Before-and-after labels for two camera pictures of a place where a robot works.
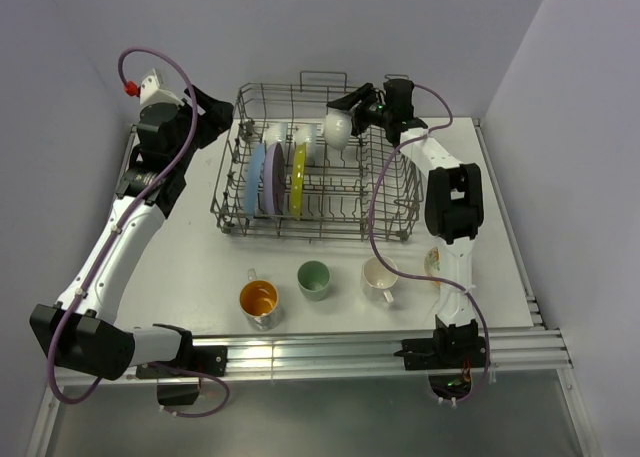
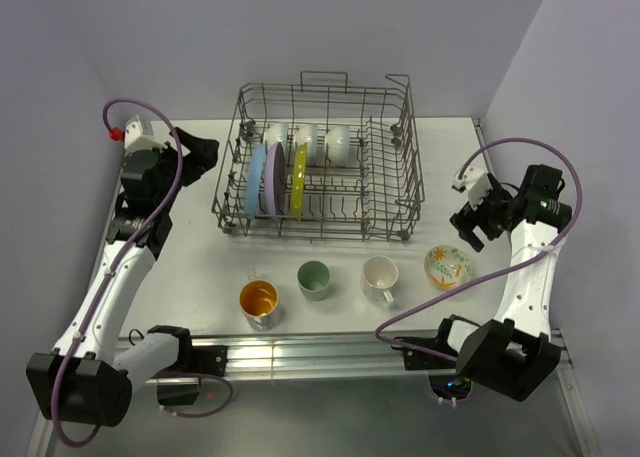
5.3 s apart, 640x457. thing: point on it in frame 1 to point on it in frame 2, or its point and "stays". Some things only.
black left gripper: (211, 126) to (202, 156)
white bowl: (275, 132) stays
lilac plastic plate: (274, 180) stays
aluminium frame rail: (509, 351) stays
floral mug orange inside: (259, 301) stays
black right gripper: (349, 101) to (468, 218)
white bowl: (338, 128) to (337, 145)
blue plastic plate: (253, 180) stays
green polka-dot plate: (297, 184) stays
